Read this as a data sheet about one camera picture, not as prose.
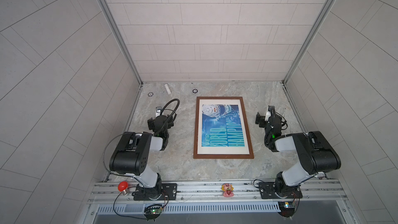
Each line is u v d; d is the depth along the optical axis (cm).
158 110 78
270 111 78
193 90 111
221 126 94
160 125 70
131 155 44
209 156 82
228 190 69
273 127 69
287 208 68
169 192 70
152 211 64
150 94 108
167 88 111
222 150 83
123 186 70
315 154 46
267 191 72
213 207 68
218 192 72
